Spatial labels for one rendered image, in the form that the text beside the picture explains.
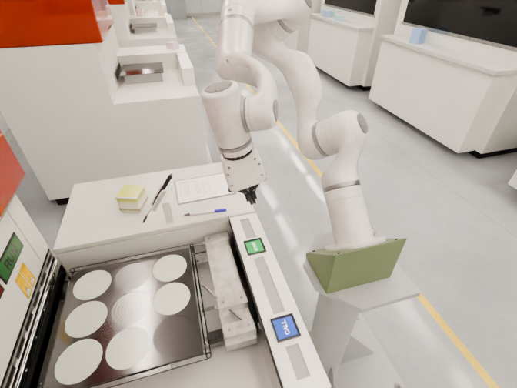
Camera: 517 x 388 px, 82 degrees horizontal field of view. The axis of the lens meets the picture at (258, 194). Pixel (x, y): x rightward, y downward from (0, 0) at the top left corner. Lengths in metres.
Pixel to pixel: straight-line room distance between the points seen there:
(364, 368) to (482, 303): 0.90
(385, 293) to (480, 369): 1.10
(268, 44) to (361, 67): 4.28
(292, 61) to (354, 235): 0.56
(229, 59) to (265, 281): 0.56
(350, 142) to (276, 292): 0.48
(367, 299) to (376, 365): 0.86
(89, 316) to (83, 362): 0.12
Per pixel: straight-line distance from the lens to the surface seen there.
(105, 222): 1.09
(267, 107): 0.65
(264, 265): 0.86
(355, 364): 1.82
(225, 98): 0.64
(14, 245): 0.91
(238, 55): 0.75
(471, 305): 2.31
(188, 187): 1.15
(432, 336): 2.07
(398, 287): 1.08
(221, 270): 0.96
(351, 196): 0.96
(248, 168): 0.75
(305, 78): 0.99
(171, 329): 0.86
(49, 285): 1.02
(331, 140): 0.98
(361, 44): 5.14
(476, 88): 3.57
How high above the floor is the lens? 1.63
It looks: 38 degrees down
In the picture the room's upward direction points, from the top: straight up
